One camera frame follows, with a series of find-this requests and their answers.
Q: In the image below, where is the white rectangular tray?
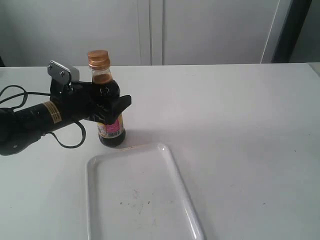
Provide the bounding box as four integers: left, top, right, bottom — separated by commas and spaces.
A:
85, 143, 205, 240

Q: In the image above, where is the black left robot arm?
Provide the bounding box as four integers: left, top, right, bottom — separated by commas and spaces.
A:
0, 80, 132, 156

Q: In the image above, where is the dark vertical post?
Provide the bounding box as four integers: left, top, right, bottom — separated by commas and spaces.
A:
271, 0, 312, 64

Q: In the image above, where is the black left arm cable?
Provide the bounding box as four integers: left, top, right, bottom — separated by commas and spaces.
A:
0, 84, 88, 149

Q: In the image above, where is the white cabinet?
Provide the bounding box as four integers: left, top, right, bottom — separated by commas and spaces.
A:
0, 0, 291, 66

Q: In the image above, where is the dark soy sauce bottle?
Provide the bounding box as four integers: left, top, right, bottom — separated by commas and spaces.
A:
87, 50, 126, 147

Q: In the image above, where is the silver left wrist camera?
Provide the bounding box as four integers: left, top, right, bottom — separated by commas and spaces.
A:
47, 60, 80, 86

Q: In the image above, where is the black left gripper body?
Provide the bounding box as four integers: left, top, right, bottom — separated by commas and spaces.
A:
50, 80, 105, 122

